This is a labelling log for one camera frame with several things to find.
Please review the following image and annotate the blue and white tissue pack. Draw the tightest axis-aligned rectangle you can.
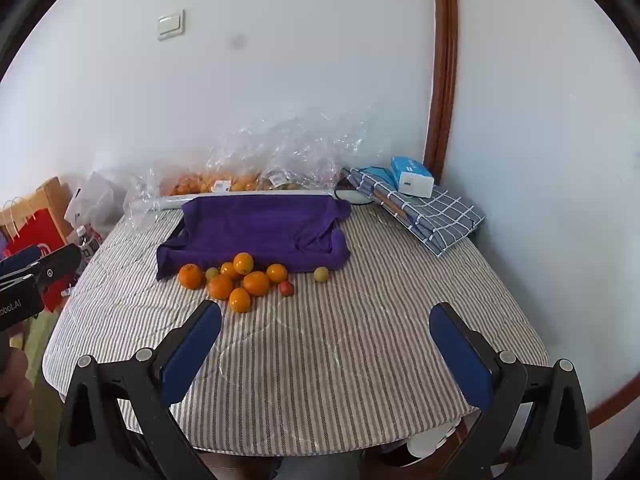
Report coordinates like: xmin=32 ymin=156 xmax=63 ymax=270
xmin=390 ymin=156 xmax=435 ymax=199

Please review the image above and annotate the white round container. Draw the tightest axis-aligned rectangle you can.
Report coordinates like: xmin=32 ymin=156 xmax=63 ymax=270
xmin=406 ymin=424 xmax=453 ymax=459

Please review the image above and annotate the clear plastic bag of oranges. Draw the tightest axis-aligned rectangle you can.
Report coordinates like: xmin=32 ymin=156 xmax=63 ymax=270
xmin=162 ymin=145 xmax=268 ymax=197

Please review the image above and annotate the dark drink bottle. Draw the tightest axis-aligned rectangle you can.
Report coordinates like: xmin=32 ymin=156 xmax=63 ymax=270
xmin=75 ymin=226 xmax=103 ymax=262

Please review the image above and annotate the crumpled clear plastic bag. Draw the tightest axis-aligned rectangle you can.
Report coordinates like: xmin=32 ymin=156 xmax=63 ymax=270
xmin=310 ymin=102 xmax=393 ymax=181

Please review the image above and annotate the pile of oranges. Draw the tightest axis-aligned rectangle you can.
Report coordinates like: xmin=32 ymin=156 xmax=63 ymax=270
xmin=178 ymin=252 xmax=289 ymax=314

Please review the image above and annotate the striped quilted cover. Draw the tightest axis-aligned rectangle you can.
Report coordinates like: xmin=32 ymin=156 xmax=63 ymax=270
xmin=42 ymin=192 xmax=552 ymax=457

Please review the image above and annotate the brown wooden door frame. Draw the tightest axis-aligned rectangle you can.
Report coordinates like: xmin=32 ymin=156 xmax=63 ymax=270
xmin=425 ymin=0 xmax=460 ymax=186

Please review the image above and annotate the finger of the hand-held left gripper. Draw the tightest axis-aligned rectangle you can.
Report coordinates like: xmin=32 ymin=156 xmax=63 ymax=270
xmin=0 ymin=245 xmax=42 ymax=277
xmin=31 ymin=243 xmax=83 ymax=295

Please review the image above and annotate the blue checked folded cloth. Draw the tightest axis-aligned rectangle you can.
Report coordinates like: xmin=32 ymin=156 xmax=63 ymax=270
xmin=345 ymin=165 xmax=487 ymax=259

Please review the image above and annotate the white light switch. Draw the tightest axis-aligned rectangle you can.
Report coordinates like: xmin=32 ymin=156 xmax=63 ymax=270
xmin=157 ymin=9 xmax=186 ymax=42

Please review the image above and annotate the brown wooden baseboard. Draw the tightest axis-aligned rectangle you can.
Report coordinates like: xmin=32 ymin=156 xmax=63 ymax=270
xmin=586 ymin=372 xmax=640 ymax=431

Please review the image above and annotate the red paper bag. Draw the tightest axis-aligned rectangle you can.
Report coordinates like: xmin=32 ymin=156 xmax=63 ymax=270
xmin=0 ymin=204 xmax=76 ymax=313

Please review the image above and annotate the person's left hand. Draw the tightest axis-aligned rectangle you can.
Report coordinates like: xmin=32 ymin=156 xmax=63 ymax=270
xmin=0 ymin=347 xmax=37 ymax=443

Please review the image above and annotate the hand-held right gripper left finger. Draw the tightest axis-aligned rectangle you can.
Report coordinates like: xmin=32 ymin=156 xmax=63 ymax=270
xmin=57 ymin=300 xmax=223 ymax=480

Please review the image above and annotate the clear plastic bag of brown fruits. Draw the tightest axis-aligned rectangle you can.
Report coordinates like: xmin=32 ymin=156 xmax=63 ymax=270
xmin=260 ymin=110 xmax=351 ymax=194

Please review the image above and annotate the white plastic bag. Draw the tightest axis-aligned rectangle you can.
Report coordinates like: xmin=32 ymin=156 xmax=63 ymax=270
xmin=64 ymin=170 xmax=132 ymax=233

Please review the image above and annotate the empty clear plastic bag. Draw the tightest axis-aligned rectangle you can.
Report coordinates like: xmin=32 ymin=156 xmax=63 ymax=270
xmin=122 ymin=167 xmax=168 ymax=228

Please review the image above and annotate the purple towel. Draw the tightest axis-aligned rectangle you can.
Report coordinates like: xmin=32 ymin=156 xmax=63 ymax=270
xmin=156 ymin=195 xmax=353 ymax=282

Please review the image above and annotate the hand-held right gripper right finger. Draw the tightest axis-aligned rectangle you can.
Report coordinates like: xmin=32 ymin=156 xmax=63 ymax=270
xmin=429 ymin=302 xmax=593 ymax=480

